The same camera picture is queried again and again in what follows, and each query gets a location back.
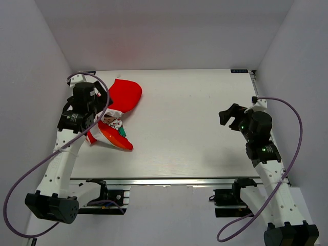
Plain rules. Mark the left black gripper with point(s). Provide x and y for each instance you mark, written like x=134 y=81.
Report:
x=101 y=99

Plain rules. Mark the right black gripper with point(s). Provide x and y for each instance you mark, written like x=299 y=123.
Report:
x=234 y=110

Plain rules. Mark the red white rainbow kids jacket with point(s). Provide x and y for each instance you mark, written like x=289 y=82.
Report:
x=125 y=96

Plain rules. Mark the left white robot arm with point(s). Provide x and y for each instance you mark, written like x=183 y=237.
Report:
x=52 y=199

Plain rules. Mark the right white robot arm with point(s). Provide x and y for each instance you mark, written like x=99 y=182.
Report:
x=283 y=222

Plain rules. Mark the right blue corner label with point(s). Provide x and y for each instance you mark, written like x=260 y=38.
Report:
x=239 y=71

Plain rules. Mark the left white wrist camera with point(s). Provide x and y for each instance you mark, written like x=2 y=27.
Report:
x=79 y=78

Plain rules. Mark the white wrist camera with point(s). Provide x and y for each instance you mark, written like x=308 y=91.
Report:
x=79 y=78
x=258 y=104

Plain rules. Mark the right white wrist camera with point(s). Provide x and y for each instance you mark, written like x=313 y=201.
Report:
x=258 y=104

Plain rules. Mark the aluminium table front rail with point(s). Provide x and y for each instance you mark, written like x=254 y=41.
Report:
x=168 y=181

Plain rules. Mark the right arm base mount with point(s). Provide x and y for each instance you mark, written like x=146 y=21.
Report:
x=226 y=197

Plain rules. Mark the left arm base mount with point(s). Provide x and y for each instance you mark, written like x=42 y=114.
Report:
x=96 y=197

